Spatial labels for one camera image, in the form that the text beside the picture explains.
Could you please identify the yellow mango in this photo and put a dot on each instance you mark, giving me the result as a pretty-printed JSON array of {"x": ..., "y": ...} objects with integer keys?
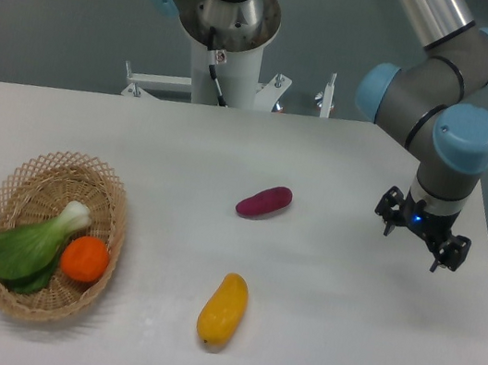
[{"x": 221, "y": 316}]

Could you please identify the green bok choy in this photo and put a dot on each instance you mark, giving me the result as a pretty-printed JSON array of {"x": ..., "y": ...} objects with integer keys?
[{"x": 29, "y": 253}]

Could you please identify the woven wicker basket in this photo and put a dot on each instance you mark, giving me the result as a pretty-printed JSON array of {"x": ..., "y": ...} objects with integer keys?
[{"x": 34, "y": 193}]

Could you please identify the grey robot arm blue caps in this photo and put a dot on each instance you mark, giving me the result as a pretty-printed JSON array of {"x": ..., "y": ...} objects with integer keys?
[{"x": 423, "y": 109}]

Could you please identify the purple sweet potato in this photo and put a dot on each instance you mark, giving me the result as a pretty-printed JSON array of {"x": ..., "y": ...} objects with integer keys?
[{"x": 265, "y": 202}]

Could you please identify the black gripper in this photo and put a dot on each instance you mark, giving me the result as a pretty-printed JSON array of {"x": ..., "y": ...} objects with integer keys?
[{"x": 449, "y": 251}]

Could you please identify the orange fruit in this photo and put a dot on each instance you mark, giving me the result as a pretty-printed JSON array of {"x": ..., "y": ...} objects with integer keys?
[{"x": 85, "y": 259}]

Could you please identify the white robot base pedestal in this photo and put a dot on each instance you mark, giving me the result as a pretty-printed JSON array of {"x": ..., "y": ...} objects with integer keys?
[{"x": 227, "y": 42}]

